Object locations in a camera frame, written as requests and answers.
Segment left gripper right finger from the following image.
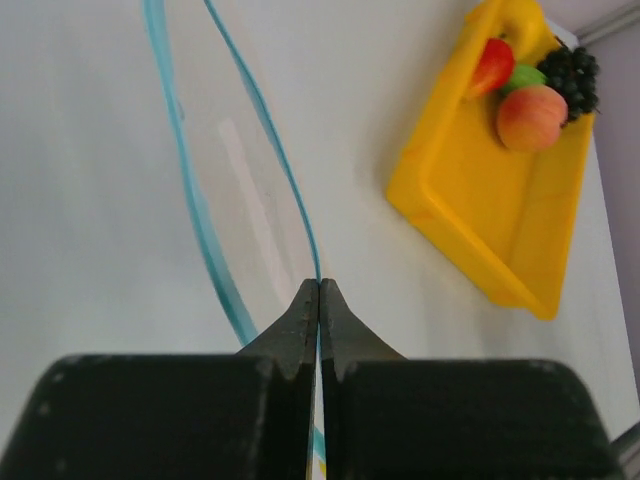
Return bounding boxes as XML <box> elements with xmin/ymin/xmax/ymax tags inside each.
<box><xmin>319</xmin><ymin>279</ymin><xmax>623</xmax><ymax>479</ymax></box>

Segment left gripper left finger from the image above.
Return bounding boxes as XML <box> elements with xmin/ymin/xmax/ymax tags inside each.
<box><xmin>1</xmin><ymin>279</ymin><xmax>319</xmax><ymax>479</ymax></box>

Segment clear zip top bag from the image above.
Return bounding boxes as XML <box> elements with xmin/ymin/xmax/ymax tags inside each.
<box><xmin>142</xmin><ymin>0</ymin><xmax>331</xmax><ymax>480</ymax></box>

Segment yellow plastic tray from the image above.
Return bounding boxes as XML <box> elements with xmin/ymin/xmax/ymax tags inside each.
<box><xmin>386</xmin><ymin>1</ymin><xmax>594</xmax><ymax>320</ymax></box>

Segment peach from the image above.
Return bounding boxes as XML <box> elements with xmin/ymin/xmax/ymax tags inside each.
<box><xmin>496</xmin><ymin>85</ymin><xmax>568</xmax><ymax>153</ymax></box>

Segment red pear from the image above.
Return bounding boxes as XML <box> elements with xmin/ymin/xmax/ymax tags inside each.
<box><xmin>465</xmin><ymin>38</ymin><xmax>516</xmax><ymax>99</ymax></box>

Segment green leaf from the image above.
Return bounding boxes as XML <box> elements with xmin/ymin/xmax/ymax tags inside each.
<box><xmin>500</xmin><ymin>64</ymin><xmax>547</xmax><ymax>97</ymax></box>

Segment dark grape bunch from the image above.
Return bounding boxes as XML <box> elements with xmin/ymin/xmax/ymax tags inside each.
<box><xmin>536</xmin><ymin>44</ymin><xmax>600</xmax><ymax>125</ymax></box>

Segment yellow apple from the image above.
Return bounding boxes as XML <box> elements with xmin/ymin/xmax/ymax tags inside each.
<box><xmin>498</xmin><ymin>0</ymin><xmax>554</xmax><ymax>60</ymax></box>

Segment right aluminium corner post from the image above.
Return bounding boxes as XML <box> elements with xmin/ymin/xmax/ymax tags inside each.
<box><xmin>575</xmin><ymin>1</ymin><xmax>639</xmax><ymax>45</ymax></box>

